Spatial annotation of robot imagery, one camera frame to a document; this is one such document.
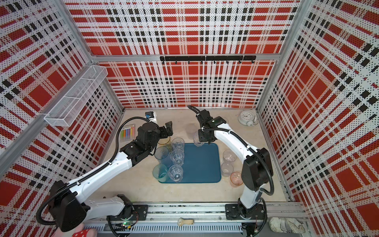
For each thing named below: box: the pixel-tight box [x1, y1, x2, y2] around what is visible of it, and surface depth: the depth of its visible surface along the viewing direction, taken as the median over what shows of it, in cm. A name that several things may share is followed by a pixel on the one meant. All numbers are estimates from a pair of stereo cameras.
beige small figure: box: [177, 217, 195, 227], surface depth 72 cm
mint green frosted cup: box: [152, 163, 169, 183], surface depth 86 cm
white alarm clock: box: [236, 110, 259, 127], surface depth 111 cm
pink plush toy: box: [58, 222, 98, 237], surface depth 65 cm
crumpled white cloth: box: [268, 216, 306, 234], surface depth 69 cm
